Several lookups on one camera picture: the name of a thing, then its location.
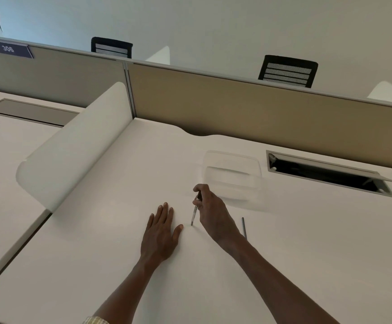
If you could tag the white curved side divider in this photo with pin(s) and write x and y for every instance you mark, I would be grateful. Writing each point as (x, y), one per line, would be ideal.
(159, 56)
(77, 145)
(390, 93)

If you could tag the grey metal partition post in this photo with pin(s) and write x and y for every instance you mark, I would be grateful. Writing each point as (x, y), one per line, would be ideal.
(130, 91)

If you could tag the pale striped sleeve cuff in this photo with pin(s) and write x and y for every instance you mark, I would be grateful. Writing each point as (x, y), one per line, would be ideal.
(96, 320)

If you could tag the person's left thumb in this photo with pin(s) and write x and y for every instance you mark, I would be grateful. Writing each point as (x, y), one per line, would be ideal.
(178, 230)

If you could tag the person's right thumb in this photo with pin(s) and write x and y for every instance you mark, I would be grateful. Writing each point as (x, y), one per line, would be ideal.
(201, 204)

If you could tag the blue number plate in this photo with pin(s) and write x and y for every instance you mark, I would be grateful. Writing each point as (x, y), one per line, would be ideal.
(8, 49)

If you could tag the beige partition panel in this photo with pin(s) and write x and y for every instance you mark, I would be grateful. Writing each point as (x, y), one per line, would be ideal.
(54, 77)
(266, 111)

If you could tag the silver pen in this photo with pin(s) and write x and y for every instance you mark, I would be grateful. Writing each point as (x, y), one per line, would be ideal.
(194, 214)

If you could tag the person's left middle finger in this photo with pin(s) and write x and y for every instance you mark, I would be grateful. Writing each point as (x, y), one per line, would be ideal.
(164, 212)

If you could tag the person's left hand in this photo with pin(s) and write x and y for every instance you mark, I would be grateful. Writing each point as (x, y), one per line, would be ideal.
(158, 237)

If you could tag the person's right forearm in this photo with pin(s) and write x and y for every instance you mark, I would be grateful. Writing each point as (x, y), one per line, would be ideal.
(270, 280)

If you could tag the person's left little finger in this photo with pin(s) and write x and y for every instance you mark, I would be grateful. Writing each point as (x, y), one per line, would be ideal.
(150, 222)

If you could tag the clear plastic container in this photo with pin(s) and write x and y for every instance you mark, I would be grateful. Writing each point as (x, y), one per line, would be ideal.
(231, 175)

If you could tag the person's right hand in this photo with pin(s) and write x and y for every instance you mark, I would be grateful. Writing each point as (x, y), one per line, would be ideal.
(218, 221)

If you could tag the person's left forearm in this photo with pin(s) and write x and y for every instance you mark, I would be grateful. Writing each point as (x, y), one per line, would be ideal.
(128, 293)

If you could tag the dark grey pen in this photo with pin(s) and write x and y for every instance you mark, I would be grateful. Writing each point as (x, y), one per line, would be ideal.
(244, 228)

